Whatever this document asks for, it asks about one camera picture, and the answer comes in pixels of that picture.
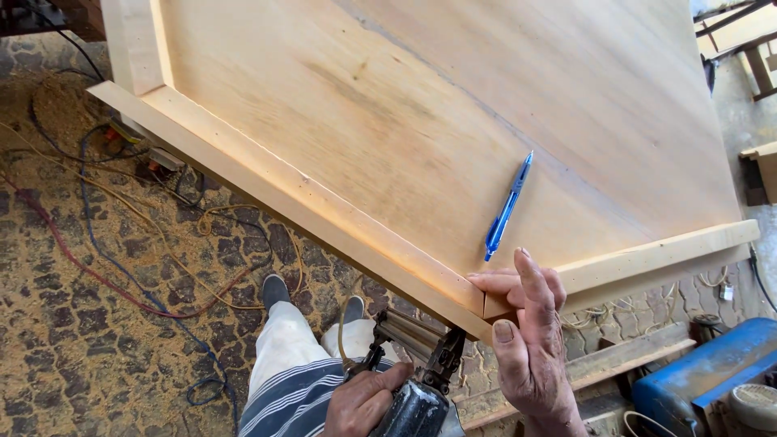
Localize person's left hand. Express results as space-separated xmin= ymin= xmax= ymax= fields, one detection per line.
xmin=322 ymin=362 xmax=415 ymax=437

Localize person's right hand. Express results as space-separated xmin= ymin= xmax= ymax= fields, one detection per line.
xmin=467 ymin=247 xmax=588 ymax=437

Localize black pneumatic nail gun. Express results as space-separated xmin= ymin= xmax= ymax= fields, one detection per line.
xmin=343 ymin=308 xmax=468 ymax=437

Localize framed plywood wooden panel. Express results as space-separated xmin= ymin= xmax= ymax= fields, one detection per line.
xmin=87 ymin=0 xmax=761 ymax=344

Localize blue white striped shirt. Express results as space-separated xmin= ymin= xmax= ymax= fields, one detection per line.
xmin=238 ymin=357 xmax=397 ymax=437

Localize long wooden plank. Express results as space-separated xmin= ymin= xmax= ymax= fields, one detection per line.
xmin=452 ymin=322 xmax=698 ymax=433

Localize white trousers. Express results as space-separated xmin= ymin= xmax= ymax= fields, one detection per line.
xmin=246 ymin=300 xmax=403 ymax=426

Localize blue ballpoint pen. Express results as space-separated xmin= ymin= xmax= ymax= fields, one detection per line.
xmin=484 ymin=151 xmax=535 ymax=263

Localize blue metal machine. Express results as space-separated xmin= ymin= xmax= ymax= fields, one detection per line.
xmin=631 ymin=317 xmax=777 ymax=437

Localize small wooden box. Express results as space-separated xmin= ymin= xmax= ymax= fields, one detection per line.
xmin=738 ymin=141 xmax=777 ymax=207

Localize white power strip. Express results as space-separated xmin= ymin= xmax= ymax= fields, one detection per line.
xmin=147 ymin=147 xmax=185 ymax=172

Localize yellow power strip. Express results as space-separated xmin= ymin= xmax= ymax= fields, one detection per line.
xmin=107 ymin=117 xmax=145 ymax=145

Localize dark wooden crate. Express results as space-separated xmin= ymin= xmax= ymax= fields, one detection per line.
xmin=0 ymin=0 xmax=108 ymax=42

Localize thin yellow air hose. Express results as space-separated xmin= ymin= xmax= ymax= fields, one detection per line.
xmin=338 ymin=276 xmax=365 ymax=372

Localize white cable loop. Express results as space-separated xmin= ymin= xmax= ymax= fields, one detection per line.
xmin=623 ymin=410 xmax=679 ymax=437

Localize thick black cable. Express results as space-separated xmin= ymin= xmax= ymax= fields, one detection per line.
xmin=748 ymin=245 xmax=777 ymax=314

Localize yellow cable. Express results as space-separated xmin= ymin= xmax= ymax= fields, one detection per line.
xmin=0 ymin=120 xmax=306 ymax=312

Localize blue cable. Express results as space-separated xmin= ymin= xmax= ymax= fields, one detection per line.
xmin=78 ymin=123 xmax=241 ymax=433

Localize red hose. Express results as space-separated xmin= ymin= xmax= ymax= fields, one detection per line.
xmin=0 ymin=173 xmax=259 ymax=320

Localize wooden furniture frame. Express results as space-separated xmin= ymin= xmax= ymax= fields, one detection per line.
xmin=692 ymin=0 xmax=777 ymax=102

